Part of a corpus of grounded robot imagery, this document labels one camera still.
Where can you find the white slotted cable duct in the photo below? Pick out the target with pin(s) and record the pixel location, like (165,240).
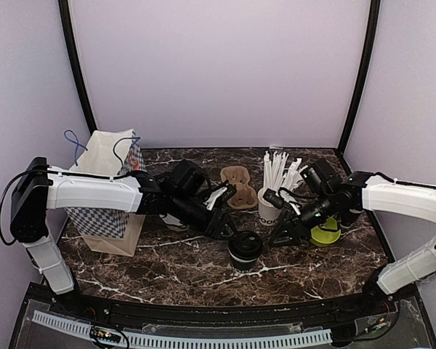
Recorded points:
(104,337)

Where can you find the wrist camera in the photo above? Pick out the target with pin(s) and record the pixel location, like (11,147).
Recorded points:
(219,196)
(280,202)

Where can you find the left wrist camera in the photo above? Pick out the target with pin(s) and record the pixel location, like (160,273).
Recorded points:
(219,196)

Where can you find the black coffee cup lid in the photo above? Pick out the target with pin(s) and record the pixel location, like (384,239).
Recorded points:
(246,246)

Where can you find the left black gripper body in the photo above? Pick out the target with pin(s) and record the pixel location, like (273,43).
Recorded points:
(213,232)

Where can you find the checkered paper takeout bag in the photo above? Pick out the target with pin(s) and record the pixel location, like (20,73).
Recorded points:
(104,222)

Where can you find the black left frame post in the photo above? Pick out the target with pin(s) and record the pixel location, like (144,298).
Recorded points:
(75,65)

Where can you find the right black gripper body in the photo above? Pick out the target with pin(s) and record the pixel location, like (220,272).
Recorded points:
(304,230)

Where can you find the black paper coffee cup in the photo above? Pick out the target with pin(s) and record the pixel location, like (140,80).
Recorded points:
(242,265)

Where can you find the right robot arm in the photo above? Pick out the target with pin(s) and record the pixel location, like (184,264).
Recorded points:
(346,199)

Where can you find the black frame post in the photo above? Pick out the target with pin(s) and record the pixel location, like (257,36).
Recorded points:
(360,82)
(75,65)

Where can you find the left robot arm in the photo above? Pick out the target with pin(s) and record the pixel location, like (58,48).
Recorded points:
(176,193)

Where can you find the brown cardboard cup carrier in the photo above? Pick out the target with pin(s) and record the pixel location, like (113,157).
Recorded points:
(246,196)

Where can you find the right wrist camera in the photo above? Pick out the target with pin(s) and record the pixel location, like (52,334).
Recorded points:
(280,202)

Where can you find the black right frame post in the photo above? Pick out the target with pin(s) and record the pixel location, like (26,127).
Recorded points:
(360,82)

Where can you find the white scalloped bowl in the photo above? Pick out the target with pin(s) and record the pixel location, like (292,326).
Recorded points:
(173,223)

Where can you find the lime green bowl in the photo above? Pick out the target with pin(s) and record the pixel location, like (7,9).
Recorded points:
(326,234)

